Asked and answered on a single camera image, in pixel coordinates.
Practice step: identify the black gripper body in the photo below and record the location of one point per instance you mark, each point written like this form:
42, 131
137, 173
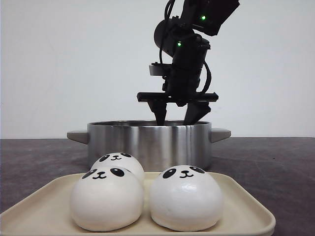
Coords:
179, 87

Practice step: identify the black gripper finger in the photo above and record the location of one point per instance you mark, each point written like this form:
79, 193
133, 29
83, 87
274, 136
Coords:
196, 111
159, 109

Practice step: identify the panda bun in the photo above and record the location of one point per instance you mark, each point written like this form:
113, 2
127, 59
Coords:
185, 198
124, 160
106, 199

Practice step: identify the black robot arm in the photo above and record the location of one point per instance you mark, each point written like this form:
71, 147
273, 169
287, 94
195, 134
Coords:
176, 35

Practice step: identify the stainless steel pot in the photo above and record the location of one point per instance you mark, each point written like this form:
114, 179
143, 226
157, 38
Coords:
155, 147

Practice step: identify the cream rectangular tray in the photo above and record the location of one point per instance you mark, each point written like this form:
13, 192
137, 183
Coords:
46, 213

